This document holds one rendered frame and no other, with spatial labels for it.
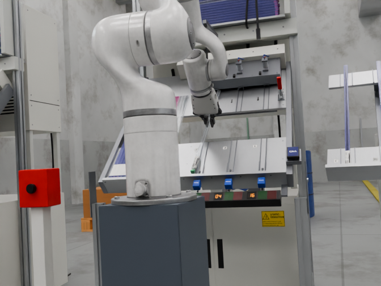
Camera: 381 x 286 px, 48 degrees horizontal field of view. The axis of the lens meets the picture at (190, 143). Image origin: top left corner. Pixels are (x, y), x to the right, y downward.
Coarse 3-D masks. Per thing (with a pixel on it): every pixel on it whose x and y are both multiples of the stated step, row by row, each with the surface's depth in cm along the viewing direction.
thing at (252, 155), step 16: (192, 144) 164; (208, 144) 162; (224, 144) 160; (240, 144) 158; (256, 144) 156; (272, 144) 154; (192, 160) 157; (208, 160) 155; (224, 160) 153; (240, 160) 151; (256, 160) 150; (272, 160) 148
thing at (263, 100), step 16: (160, 80) 207; (176, 80) 204; (224, 96) 184; (240, 96) 181; (256, 96) 179; (272, 96) 176; (192, 112) 180; (224, 112) 175; (240, 112) 174; (256, 112) 178
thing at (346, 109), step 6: (348, 90) 149; (348, 96) 146; (348, 102) 145; (348, 108) 143; (348, 114) 141; (348, 120) 139; (348, 126) 137; (348, 132) 135; (348, 138) 134; (348, 144) 132
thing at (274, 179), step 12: (108, 180) 156; (120, 180) 155; (180, 180) 150; (192, 180) 149; (204, 180) 148; (216, 180) 147; (240, 180) 145; (252, 180) 144; (276, 180) 142; (108, 192) 161; (120, 192) 160
